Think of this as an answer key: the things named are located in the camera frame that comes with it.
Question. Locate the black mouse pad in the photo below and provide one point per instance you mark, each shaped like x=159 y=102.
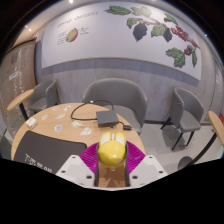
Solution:
x=43 y=150

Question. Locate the small bluish sticker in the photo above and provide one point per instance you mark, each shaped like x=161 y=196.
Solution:
x=58 y=128

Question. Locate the flat black box device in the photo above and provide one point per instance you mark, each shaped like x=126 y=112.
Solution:
x=107 y=117

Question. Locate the small black adapter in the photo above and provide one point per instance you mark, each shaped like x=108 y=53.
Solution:
x=127 y=127

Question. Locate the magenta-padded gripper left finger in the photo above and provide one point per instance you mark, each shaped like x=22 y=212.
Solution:
x=75 y=168

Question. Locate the grey armchair with black legs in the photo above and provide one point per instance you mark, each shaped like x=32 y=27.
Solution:
x=190 y=110

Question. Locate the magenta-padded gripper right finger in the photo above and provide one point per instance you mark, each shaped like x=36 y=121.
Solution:
x=148 y=168

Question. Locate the brown wall board with text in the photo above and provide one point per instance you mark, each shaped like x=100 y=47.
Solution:
x=16 y=66

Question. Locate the wide grey armchair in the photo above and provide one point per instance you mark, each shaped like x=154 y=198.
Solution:
x=116 y=91

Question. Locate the leaf and berry wall mural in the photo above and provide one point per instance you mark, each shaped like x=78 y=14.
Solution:
x=110 y=36

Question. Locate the small white box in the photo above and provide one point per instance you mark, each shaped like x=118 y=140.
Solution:
x=31 y=122

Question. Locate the small round wooden table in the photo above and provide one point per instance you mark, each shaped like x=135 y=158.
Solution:
x=20 y=99

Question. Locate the small white sticker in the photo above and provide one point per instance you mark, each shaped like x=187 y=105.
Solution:
x=76 y=123
x=60 y=116
x=44 y=117
x=86 y=131

